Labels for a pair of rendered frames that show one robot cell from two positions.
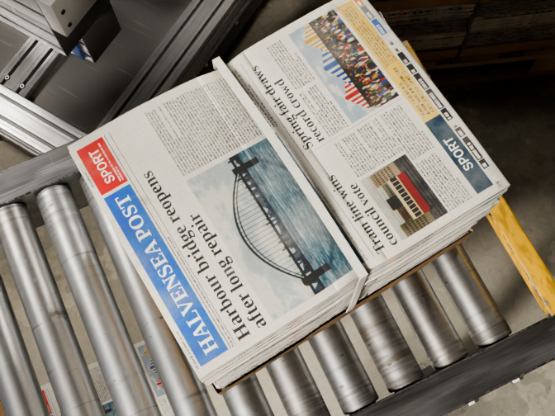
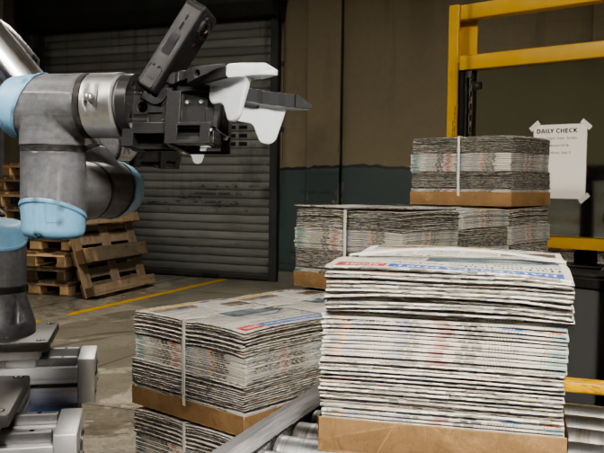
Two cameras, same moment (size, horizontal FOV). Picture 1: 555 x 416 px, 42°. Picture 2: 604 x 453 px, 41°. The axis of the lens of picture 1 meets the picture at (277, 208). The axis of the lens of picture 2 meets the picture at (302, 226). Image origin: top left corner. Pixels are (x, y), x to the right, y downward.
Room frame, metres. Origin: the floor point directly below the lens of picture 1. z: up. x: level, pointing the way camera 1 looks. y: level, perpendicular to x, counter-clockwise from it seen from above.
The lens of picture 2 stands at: (-0.32, 0.93, 1.13)
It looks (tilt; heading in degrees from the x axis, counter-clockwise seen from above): 3 degrees down; 314
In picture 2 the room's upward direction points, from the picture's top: 1 degrees clockwise
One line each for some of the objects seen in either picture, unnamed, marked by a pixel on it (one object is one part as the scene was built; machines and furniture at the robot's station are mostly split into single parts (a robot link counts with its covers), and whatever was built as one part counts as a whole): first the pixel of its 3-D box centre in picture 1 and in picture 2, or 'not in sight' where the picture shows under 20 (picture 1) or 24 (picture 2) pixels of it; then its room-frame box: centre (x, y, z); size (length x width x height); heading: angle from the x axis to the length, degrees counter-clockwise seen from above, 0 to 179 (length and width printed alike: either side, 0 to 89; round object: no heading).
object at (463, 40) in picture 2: not in sight; (458, 224); (1.49, -1.89, 0.97); 0.09 x 0.09 x 1.75; 3
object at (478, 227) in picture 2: not in sight; (431, 244); (1.13, -1.18, 0.95); 0.38 x 0.29 x 0.23; 2
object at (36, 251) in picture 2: not in sight; (68, 226); (7.33, -3.54, 0.65); 1.33 x 0.94 x 1.30; 116
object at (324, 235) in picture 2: not in sight; (376, 249); (1.11, -0.88, 0.95); 0.38 x 0.29 x 0.23; 2
